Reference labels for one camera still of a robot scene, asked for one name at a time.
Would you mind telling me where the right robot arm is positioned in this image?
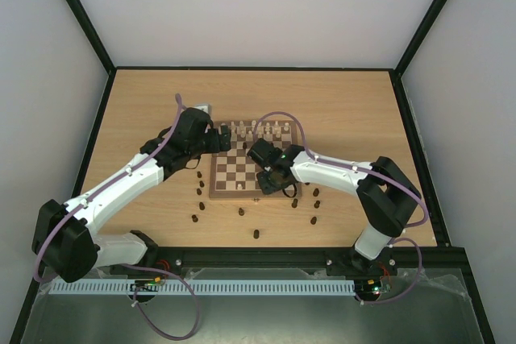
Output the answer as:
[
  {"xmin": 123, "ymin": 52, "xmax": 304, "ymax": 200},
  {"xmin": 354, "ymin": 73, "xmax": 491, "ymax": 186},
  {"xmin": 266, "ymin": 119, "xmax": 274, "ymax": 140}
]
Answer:
[{"xmin": 247, "ymin": 139, "xmax": 422, "ymax": 273}]

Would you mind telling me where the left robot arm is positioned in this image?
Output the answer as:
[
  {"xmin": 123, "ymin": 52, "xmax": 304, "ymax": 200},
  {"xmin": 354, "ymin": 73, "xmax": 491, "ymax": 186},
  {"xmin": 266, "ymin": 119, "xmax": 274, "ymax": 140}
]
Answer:
[{"xmin": 32, "ymin": 107, "xmax": 231, "ymax": 283}]

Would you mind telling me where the wooden chess board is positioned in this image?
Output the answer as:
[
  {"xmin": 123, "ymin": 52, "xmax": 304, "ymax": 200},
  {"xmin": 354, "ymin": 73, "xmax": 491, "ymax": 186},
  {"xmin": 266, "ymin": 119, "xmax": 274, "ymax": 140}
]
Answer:
[{"xmin": 209, "ymin": 119, "xmax": 298, "ymax": 200}]

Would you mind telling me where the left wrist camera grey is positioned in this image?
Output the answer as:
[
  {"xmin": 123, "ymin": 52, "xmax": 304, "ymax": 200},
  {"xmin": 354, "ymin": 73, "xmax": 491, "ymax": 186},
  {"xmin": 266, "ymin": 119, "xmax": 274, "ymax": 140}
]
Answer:
[{"xmin": 194, "ymin": 103, "xmax": 212, "ymax": 115}]

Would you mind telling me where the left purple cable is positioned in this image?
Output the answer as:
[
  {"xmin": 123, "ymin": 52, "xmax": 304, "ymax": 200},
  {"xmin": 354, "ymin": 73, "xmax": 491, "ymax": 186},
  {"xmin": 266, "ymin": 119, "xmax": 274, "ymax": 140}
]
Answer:
[{"xmin": 33, "ymin": 93, "xmax": 201, "ymax": 339}]

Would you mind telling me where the light blue cable duct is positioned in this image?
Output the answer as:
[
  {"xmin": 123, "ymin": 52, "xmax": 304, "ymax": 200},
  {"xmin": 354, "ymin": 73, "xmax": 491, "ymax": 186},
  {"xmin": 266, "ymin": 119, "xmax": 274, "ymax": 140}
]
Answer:
[{"xmin": 48, "ymin": 279, "xmax": 356, "ymax": 296}]

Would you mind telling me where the black enclosure frame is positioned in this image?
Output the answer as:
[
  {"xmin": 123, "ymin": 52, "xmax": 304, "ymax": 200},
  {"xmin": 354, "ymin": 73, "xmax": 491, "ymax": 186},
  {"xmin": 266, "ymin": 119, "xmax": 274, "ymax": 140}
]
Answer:
[{"xmin": 0, "ymin": 0, "xmax": 516, "ymax": 344}]

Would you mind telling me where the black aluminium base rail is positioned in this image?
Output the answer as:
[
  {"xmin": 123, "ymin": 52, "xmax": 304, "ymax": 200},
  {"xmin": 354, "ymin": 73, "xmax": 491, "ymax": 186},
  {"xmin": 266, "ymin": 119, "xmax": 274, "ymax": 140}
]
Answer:
[{"xmin": 132, "ymin": 245, "xmax": 468, "ymax": 276}]

